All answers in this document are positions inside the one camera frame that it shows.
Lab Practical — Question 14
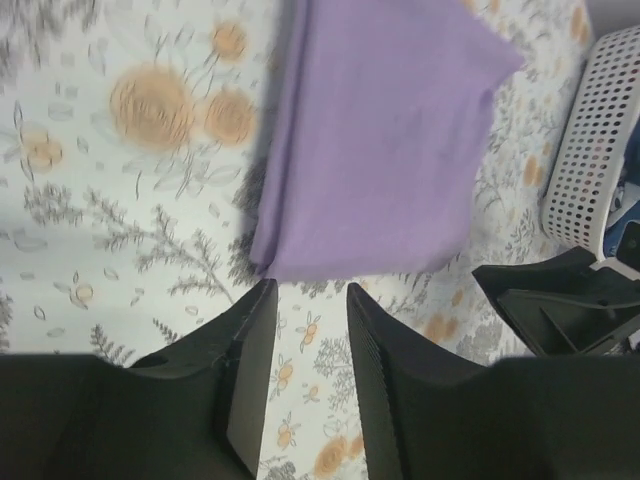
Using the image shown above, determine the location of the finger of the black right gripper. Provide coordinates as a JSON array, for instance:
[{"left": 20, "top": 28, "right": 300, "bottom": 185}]
[{"left": 472, "top": 247, "right": 639, "bottom": 356}]

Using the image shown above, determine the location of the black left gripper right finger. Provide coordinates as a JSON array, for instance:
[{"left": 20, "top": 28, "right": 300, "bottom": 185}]
[{"left": 346, "top": 284, "right": 639, "bottom": 479}]

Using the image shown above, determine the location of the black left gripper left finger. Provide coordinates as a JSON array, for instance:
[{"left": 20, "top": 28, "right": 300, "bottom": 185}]
[{"left": 1, "top": 280, "right": 278, "bottom": 479}]

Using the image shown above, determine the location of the purple t shirt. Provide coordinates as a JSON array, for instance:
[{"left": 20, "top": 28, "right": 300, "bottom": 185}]
[{"left": 250, "top": 1, "right": 523, "bottom": 282}]

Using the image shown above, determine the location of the white perforated laundry basket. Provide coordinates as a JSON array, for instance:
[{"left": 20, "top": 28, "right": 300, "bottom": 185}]
[{"left": 541, "top": 26, "right": 639, "bottom": 260}]

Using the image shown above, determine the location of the blue t shirt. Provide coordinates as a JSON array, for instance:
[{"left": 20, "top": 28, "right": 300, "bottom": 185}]
[{"left": 602, "top": 179, "right": 640, "bottom": 261}]

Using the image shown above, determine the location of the floral patterned table mat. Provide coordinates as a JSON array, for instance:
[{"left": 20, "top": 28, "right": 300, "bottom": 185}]
[{"left": 1, "top": 1, "right": 639, "bottom": 479}]

